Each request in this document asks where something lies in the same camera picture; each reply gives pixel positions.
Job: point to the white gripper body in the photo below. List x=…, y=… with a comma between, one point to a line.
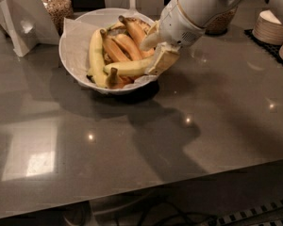
x=178, y=25

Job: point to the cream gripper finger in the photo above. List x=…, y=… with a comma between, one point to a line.
x=164, y=57
x=153, y=38

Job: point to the long yellow front banana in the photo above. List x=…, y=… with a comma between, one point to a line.
x=130, y=68

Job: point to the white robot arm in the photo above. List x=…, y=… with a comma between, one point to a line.
x=203, y=12

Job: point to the spotted back banana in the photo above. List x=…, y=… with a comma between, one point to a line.
x=119, y=28

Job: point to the brown-orange banana right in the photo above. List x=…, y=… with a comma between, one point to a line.
x=135, y=30

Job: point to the brown-orange banana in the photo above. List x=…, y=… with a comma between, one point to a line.
x=135, y=30
x=128, y=45
x=111, y=47

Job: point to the brown-orange banana middle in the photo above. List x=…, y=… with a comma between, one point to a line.
x=128, y=45

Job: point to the brown-orange banana left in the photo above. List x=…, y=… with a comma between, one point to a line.
x=111, y=47

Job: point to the short brown front banana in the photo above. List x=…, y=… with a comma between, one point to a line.
x=115, y=81

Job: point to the yellow left banana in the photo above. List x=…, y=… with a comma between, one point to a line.
x=96, y=60

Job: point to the glass jar right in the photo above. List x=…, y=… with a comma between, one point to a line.
x=221, y=23

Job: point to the glass jar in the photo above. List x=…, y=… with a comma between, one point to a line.
x=221, y=23
x=58, y=11

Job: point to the white paper liner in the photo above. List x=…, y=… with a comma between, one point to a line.
x=75, y=44

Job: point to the paper cup stack left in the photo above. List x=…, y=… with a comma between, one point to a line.
x=268, y=28

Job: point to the glass jar left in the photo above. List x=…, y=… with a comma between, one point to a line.
x=58, y=11

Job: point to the black rubber mat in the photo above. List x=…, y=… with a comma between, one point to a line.
x=272, y=50

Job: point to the white napkin holder left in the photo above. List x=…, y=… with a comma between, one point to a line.
x=28, y=23

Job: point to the black white striped strip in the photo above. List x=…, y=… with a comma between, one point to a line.
x=267, y=214

